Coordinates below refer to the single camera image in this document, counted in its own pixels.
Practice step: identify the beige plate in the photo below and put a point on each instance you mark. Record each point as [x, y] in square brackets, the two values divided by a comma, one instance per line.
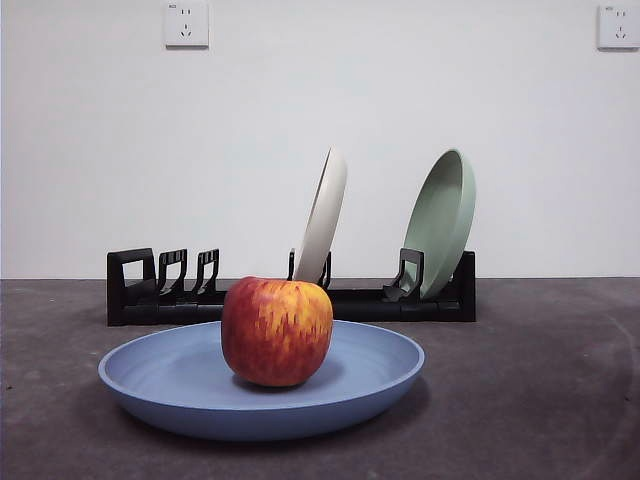
[325, 220]

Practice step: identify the black plate rack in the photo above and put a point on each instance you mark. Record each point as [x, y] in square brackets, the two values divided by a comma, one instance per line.
[150, 300]

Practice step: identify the white wall socket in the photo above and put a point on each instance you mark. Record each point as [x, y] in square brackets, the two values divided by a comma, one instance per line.
[187, 24]
[619, 27]

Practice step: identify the red yellow apple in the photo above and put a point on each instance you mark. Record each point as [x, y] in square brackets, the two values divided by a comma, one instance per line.
[277, 332]

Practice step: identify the blue plate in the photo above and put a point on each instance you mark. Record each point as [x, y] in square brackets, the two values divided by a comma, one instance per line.
[260, 390]

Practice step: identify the green plate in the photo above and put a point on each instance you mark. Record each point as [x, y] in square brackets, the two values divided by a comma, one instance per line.
[442, 225]

